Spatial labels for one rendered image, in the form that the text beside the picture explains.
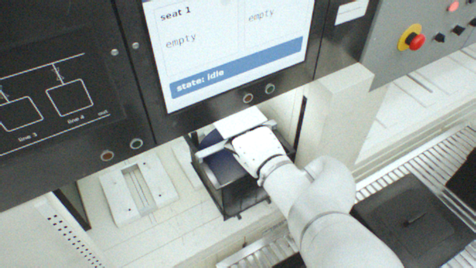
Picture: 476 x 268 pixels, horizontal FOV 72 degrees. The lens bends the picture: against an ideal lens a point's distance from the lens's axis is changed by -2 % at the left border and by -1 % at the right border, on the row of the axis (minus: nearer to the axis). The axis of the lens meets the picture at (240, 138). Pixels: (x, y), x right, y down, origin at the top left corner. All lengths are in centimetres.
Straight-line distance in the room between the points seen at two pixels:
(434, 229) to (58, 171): 109
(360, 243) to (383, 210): 86
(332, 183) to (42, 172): 46
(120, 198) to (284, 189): 65
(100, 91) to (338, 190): 41
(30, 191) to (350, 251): 47
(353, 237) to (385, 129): 109
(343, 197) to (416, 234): 66
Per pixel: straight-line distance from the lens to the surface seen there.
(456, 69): 191
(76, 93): 49
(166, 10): 47
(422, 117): 157
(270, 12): 56
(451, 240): 128
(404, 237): 121
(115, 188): 121
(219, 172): 97
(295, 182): 69
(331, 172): 61
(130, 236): 114
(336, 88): 73
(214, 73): 56
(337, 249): 37
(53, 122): 52
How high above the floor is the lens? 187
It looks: 50 degrees down
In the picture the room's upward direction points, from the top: straight up
